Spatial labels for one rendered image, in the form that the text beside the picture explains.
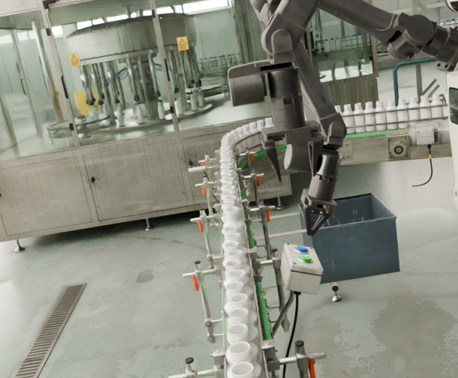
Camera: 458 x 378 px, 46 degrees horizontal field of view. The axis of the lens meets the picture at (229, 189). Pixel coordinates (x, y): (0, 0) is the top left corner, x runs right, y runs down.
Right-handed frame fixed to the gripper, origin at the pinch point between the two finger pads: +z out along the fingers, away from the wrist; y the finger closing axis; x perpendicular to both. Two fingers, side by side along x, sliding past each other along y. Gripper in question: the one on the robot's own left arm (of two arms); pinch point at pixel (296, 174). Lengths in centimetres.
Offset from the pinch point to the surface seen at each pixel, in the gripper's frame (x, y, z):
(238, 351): -15.7, -15.4, 25.3
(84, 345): 198, -120, 139
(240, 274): 13.6, -13.6, 24.4
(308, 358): -10.2, -3.2, 32.3
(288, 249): 30.9, -1.0, 27.5
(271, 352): -11.0, -9.8, 29.4
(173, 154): 386, -66, 66
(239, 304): -1.2, -14.5, 24.0
